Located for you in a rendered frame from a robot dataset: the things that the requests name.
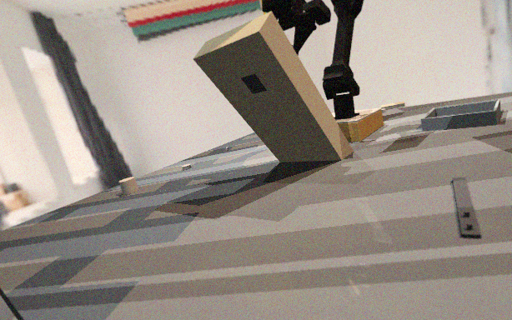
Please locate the small grey cylinder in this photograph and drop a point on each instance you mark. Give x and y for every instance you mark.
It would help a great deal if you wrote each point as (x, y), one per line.
(128, 185)

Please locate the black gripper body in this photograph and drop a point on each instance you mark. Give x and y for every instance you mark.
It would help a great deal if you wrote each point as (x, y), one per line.
(315, 10)

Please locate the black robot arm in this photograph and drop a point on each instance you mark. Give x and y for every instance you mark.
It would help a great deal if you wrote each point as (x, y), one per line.
(338, 77)

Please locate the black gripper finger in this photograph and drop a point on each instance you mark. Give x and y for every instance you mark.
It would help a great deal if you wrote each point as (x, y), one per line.
(303, 29)

